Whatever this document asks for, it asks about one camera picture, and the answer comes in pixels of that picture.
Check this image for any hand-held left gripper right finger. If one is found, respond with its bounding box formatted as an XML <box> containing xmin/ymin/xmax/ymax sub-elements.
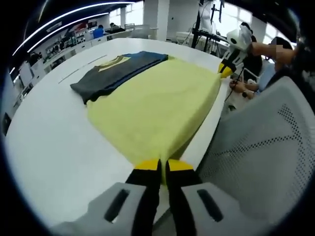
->
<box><xmin>165</xmin><ymin>159</ymin><xmax>248</xmax><ymax>236</ymax></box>

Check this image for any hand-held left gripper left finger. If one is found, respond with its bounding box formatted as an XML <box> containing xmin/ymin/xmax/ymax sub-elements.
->
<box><xmin>52</xmin><ymin>158</ymin><xmax>162</xmax><ymax>236</ymax></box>

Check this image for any yellow blue grey garment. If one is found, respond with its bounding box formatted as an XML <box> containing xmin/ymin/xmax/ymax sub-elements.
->
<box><xmin>70</xmin><ymin>51</ymin><xmax>222</xmax><ymax>184</ymax></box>

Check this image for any person's right hand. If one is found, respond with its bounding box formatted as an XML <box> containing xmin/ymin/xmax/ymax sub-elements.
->
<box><xmin>247</xmin><ymin>41</ymin><xmax>268</xmax><ymax>57</ymax></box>

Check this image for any white mesh office chair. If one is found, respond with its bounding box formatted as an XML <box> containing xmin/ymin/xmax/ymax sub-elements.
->
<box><xmin>197</xmin><ymin>75</ymin><xmax>315</xmax><ymax>223</ymax></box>

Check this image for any white counter with drawers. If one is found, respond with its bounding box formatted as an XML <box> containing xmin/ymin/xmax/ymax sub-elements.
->
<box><xmin>19</xmin><ymin>34</ymin><xmax>114</xmax><ymax>82</ymax></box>

